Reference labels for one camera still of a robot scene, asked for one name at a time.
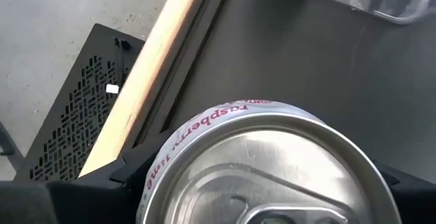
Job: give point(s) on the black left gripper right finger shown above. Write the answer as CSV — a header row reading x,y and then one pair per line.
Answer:
x,y
419,203

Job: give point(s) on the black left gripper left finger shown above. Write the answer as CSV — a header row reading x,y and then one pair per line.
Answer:
x,y
85,200

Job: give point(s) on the black perforated metal plate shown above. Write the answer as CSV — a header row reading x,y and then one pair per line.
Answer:
x,y
85,98

